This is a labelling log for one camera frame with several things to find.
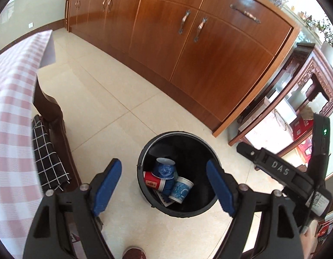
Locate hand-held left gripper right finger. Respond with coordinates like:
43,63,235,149
205,159,304,259

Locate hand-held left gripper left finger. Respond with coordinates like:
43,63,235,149
23,158,122,259

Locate chair with black grid cushion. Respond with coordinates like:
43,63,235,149
34,67,83,192

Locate leafy plant branches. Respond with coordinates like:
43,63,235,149
315,16,333,52

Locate black white grid cloth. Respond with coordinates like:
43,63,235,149
32,115,72,192

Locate black trash bin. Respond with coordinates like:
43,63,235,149
137,131,223,218

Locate blue patterned paper cup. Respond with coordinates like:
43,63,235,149
169,177,194,204

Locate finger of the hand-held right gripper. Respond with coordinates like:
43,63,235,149
236,142,296,184

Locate red paper cup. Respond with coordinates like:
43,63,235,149
144,171,167,192

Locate person's right hand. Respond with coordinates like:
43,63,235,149
301,219,318,259

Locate pink checkered tablecloth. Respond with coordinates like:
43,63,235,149
0,30,57,238

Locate long wooden sideboard cabinet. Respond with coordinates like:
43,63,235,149
64,0,302,137

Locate red gift box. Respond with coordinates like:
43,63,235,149
290,116,315,168

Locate person's right shoe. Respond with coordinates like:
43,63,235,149
123,246,147,259

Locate carved wooden side shelf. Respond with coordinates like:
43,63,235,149
228,43,333,181

